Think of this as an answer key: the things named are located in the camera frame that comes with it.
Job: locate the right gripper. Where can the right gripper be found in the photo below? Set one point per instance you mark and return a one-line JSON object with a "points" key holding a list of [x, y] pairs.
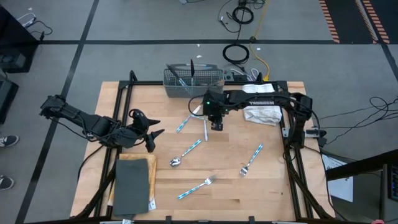
{"points": [[214, 104]]}

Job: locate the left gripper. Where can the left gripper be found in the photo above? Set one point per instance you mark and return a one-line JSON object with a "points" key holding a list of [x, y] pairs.
{"points": [[130, 137]]}

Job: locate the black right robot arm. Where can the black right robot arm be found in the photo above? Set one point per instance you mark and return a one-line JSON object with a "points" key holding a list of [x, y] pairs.
{"points": [[236, 96]]}

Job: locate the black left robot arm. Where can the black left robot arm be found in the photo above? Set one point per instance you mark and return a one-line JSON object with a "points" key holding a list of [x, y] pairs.
{"points": [[93, 124]]}

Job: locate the wooden cutting board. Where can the wooden cutting board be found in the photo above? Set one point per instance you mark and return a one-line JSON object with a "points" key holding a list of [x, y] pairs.
{"points": [[153, 174]]}

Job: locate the white folded towel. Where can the white folded towel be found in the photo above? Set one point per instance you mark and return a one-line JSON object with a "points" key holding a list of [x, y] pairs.
{"points": [[262, 115]]}

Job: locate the grey control box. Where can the grey control box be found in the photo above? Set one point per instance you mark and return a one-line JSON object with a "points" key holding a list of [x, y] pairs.
{"points": [[228, 75]]}

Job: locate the dark grey folded cloth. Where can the dark grey folded cloth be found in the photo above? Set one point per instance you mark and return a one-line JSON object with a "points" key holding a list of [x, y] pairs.
{"points": [[130, 186]]}

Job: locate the white paper tag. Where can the white paper tag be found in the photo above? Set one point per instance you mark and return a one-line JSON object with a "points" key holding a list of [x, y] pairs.
{"points": [[152, 204]]}

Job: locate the white paper sheet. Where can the white paper sheet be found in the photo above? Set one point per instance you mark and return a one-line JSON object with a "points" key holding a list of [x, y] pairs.
{"points": [[339, 186]]}

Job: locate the black equipment stand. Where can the black equipment stand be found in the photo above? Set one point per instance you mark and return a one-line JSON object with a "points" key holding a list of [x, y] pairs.
{"points": [[6, 99]]}

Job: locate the black beam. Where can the black beam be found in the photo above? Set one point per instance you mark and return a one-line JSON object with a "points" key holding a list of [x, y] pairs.
{"points": [[357, 166]]}

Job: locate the black cabinet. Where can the black cabinet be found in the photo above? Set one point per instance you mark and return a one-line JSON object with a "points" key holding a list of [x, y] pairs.
{"points": [[15, 37]]}

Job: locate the grey metal cabinet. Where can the grey metal cabinet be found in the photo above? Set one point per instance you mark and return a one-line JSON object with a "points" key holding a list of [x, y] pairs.
{"points": [[388, 193]]}

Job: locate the black aluminium table frame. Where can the black aluminium table frame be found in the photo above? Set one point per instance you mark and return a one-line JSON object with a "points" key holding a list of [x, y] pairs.
{"points": [[146, 83]]}

